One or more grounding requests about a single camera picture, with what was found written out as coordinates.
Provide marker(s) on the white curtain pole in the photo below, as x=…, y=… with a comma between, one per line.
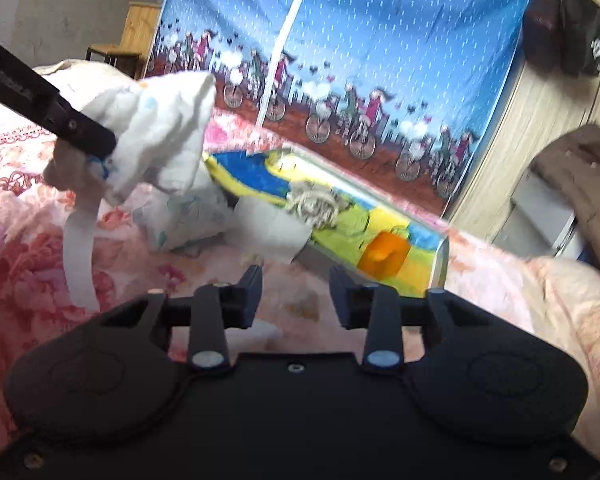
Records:
x=286, y=40

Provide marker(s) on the brown padded jacket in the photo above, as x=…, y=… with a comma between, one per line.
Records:
x=585, y=185

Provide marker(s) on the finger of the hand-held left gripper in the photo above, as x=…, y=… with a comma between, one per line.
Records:
x=75, y=127

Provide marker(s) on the dark brown hanging bag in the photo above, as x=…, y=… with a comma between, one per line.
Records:
x=542, y=25

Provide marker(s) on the pink floral bedsheet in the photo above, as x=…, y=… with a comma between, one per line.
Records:
x=35, y=240

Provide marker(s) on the wooden chair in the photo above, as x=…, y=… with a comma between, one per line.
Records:
x=137, y=30

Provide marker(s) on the wooden wardrobe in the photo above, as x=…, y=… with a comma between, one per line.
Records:
x=500, y=135

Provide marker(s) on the white patterned diaper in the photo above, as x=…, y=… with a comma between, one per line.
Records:
x=190, y=217

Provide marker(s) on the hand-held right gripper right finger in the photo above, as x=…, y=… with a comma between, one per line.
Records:
x=338, y=291

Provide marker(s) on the white cloth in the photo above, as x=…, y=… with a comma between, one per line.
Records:
x=155, y=125

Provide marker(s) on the colourful lined storage box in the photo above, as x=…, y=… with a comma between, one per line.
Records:
x=380, y=220

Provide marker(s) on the blue printed curtain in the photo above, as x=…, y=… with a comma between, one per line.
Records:
x=380, y=35

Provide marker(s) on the orange soft toy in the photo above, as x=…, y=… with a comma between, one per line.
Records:
x=382, y=255

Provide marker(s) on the black hanging bag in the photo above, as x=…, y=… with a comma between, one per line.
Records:
x=592, y=30

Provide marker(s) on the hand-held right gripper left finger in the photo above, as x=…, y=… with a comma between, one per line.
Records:
x=250, y=287

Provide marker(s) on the white tissue sheet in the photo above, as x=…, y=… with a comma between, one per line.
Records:
x=275, y=232

